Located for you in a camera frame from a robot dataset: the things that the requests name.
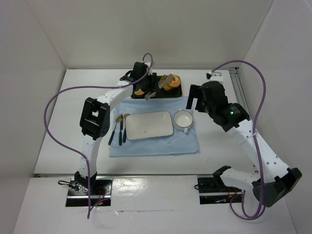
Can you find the bread slice left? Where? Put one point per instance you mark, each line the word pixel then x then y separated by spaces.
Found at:
pixel 139 93

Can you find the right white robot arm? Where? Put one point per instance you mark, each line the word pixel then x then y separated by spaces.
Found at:
pixel 274 178

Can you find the gold spoon green handle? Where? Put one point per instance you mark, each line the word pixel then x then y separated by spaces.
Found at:
pixel 125 133

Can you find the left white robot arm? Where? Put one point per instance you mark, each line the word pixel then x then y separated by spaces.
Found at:
pixel 95 119

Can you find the gold knife green handle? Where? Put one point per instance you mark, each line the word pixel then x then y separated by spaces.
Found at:
pixel 120 129

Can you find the white rectangular plate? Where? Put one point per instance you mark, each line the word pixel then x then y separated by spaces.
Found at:
pixel 149 125

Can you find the sugared donut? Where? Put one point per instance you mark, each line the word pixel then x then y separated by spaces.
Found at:
pixel 175 82

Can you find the aluminium rail right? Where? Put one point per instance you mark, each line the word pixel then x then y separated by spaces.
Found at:
pixel 236 156

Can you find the silver metal tongs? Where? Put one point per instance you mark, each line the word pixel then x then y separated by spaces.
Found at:
pixel 159 85

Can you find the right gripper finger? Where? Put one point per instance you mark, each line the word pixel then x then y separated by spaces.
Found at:
pixel 200 105
pixel 194 93

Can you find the white bowl with handles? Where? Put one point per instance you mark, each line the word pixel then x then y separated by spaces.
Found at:
pixel 183 121

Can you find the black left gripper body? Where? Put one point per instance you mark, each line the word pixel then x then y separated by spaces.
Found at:
pixel 151 85

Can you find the bread slice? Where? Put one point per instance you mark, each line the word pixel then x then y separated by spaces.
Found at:
pixel 139 93
pixel 167 86

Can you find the gold fork green handle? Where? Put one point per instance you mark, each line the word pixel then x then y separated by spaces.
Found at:
pixel 113 132

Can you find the black rectangular tray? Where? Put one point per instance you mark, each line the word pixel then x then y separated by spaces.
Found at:
pixel 174 93

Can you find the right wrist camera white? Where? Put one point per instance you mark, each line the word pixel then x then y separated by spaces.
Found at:
pixel 215 76

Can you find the bread slice right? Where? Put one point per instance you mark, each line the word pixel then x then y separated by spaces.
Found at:
pixel 167 86

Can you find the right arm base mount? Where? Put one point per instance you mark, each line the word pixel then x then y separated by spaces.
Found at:
pixel 211 192

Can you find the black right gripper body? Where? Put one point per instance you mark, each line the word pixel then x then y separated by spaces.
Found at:
pixel 198 98

